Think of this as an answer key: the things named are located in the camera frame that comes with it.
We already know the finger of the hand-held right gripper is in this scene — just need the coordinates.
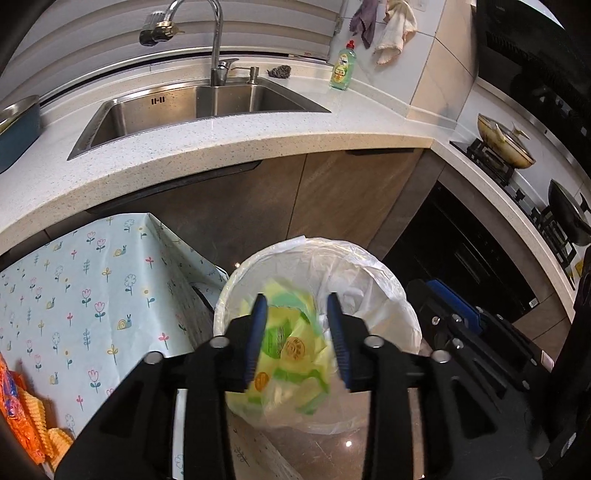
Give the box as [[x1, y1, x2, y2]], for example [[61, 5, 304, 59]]
[[427, 278, 555, 393], [406, 279, 509, 393]]

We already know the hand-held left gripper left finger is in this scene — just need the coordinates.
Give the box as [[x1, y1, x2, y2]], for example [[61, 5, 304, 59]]
[[54, 294, 269, 480]]

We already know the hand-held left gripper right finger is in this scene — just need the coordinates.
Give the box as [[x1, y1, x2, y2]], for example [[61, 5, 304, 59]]
[[326, 292, 543, 480]]

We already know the green yellow plastic bag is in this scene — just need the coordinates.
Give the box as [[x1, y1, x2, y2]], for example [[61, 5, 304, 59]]
[[245, 279, 340, 416]]

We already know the trash bin with white liner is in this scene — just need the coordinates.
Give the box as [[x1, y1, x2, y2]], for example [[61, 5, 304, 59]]
[[213, 236, 422, 437]]

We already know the orange printed plastic bag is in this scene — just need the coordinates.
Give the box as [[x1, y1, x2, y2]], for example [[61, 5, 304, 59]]
[[0, 353, 28, 462]]

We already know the black built-in oven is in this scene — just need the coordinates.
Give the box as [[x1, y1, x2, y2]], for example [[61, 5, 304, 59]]
[[383, 180, 571, 324]]

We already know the black gas stove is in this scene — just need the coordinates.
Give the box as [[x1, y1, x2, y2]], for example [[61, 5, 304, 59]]
[[450, 136, 591, 287]]

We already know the brown cabinet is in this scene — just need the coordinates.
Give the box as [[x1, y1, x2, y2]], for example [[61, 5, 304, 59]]
[[88, 148, 439, 278]]

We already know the black wok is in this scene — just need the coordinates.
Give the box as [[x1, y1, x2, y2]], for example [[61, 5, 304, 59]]
[[548, 180, 591, 247]]

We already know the floral tablecloth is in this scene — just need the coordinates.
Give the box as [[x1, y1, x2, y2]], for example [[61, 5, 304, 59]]
[[0, 212, 301, 480]]

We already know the pan with glass lid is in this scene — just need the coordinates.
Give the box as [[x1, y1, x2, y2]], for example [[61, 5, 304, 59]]
[[477, 113, 536, 169]]

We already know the stainless steel sink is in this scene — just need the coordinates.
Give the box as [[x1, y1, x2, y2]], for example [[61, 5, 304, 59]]
[[67, 76, 332, 161]]

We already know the green dish soap bottle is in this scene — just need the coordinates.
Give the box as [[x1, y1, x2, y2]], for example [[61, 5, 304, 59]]
[[329, 39, 357, 92]]

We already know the black range hood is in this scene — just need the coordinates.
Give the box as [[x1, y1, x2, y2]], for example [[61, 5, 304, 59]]
[[475, 0, 591, 125]]

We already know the cream hanging cloth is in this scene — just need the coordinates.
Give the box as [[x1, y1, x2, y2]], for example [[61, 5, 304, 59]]
[[373, 0, 419, 65]]

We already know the chrome faucet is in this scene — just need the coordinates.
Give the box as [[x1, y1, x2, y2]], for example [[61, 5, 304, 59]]
[[139, 0, 241, 88]]

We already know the grey hanging cloth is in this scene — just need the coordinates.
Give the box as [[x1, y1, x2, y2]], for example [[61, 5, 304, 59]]
[[349, 0, 379, 49]]

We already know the blue basin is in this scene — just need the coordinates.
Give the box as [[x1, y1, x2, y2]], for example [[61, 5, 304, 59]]
[[0, 95, 42, 174]]

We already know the steel basin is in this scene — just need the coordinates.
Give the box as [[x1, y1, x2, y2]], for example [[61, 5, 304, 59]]
[[0, 95, 40, 134]]

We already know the grey window blind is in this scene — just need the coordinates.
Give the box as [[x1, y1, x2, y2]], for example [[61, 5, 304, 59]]
[[0, 0, 347, 107]]

